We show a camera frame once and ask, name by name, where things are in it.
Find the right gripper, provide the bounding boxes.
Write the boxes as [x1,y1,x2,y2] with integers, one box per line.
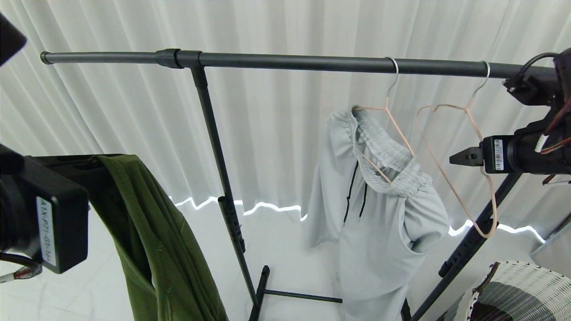
[481,127,571,175]

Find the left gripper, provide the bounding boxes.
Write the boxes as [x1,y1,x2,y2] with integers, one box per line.
[0,147,90,275]

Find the pink clothes hanger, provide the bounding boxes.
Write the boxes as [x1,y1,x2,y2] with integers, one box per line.
[352,57,415,184]
[415,61,498,239]

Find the green garment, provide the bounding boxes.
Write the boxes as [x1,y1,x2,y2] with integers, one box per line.
[87,154,229,321]

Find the pale grey shorts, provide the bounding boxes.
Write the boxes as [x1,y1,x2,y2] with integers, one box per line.
[306,107,450,321]

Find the white laundry basket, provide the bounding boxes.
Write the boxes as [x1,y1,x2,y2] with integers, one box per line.
[439,261,571,321]

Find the black clothes rack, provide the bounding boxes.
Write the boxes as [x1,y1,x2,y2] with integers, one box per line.
[40,48,560,321]

